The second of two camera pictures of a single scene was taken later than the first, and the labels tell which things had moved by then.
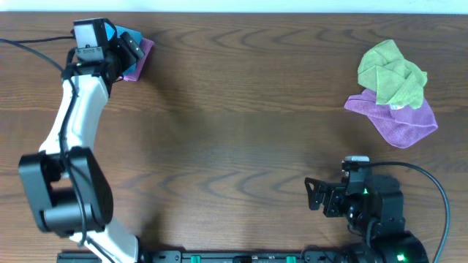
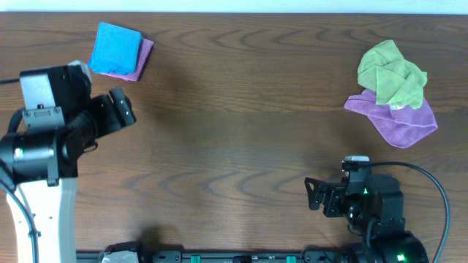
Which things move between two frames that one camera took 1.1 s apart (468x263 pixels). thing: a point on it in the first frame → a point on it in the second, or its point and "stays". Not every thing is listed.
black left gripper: (129, 48) → (122, 107)
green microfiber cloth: (394, 80) stays
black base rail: (215, 256) stays
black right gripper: (332, 199) stays
